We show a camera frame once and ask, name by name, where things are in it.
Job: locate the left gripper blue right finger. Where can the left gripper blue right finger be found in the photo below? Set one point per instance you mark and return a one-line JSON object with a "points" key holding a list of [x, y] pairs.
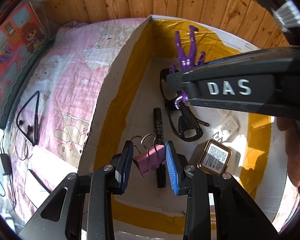
{"points": [[180, 183]]}

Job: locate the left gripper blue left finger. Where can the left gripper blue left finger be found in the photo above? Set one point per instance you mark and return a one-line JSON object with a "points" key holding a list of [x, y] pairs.
{"points": [[123, 163]]}

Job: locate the pink binder clip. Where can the pink binder clip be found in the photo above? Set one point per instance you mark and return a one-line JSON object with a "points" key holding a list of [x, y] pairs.
{"points": [[152, 158]]}

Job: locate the purple toy figure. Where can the purple toy figure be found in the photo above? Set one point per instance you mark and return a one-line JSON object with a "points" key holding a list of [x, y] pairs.
{"points": [[186, 61]]}

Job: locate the person's right hand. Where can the person's right hand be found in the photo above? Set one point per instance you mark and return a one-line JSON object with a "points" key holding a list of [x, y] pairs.
{"points": [[292, 147]]}

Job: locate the black marker pen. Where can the black marker pen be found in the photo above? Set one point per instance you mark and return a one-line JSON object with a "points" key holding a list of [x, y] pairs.
{"points": [[158, 128]]}

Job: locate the gold square tin box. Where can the gold square tin box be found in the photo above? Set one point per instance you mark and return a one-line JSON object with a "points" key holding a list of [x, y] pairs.
{"points": [[211, 157]]}

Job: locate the black sunglasses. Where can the black sunglasses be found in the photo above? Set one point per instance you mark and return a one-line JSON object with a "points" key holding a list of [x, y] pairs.
{"points": [[189, 129]]}

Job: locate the white cardboard box yellow tape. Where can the white cardboard box yellow tape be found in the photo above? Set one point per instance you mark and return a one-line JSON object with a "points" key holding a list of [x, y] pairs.
{"points": [[124, 111]]}

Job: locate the white paper packet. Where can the white paper packet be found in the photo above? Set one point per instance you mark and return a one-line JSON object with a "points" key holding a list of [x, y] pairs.
{"points": [[227, 125]]}

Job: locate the pink bear patterned quilt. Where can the pink bear patterned quilt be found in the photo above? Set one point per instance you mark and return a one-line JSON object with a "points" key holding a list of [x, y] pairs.
{"points": [[69, 77]]}

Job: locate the pink doll toy box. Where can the pink doll toy box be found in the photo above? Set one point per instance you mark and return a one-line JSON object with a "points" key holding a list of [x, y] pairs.
{"points": [[22, 39]]}

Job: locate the wooden wall panelling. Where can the wooden wall panelling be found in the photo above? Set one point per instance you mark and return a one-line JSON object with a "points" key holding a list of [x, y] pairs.
{"points": [[243, 18]]}

